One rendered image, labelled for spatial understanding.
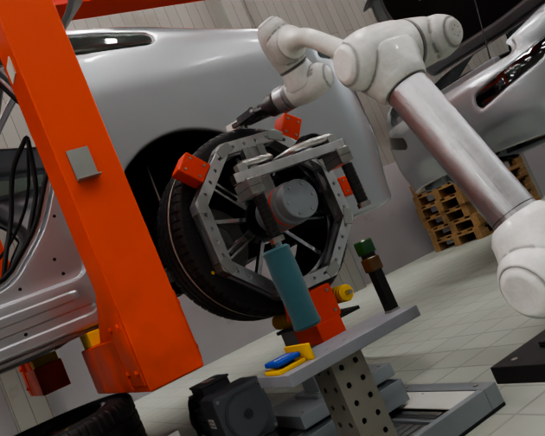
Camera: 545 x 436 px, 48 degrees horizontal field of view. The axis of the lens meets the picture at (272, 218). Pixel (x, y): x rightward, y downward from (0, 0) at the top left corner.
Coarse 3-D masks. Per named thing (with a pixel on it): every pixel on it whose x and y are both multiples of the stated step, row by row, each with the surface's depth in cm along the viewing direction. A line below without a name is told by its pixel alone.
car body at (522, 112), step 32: (512, 32) 619; (544, 32) 381; (512, 64) 385; (544, 64) 378; (448, 96) 420; (480, 96) 399; (512, 96) 386; (544, 96) 378; (480, 128) 404; (512, 128) 392; (544, 128) 384; (416, 160) 460; (416, 192) 499
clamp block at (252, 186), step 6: (246, 180) 175; (252, 180) 176; (258, 180) 177; (240, 186) 179; (246, 186) 176; (252, 186) 176; (258, 186) 176; (264, 186) 177; (240, 192) 180; (246, 192) 178; (252, 192) 175; (258, 192) 176; (240, 198) 181; (246, 198) 179; (252, 198) 183
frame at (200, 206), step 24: (240, 144) 203; (264, 144) 212; (288, 144) 212; (216, 168) 197; (312, 168) 219; (336, 192) 215; (192, 216) 195; (336, 216) 218; (216, 240) 192; (336, 240) 210; (216, 264) 191; (336, 264) 208; (264, 288) 194
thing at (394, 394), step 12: (384, 384) 213; (396, 384) 209; (384, 396) 205; (396, 396) 208; (408, 396) 210; (324, 420) 199; (276, 432) 212; (288, 432) 212; (300, 432) 196; (312, 432) 196; (324, 432) 193; (336, 432) 194
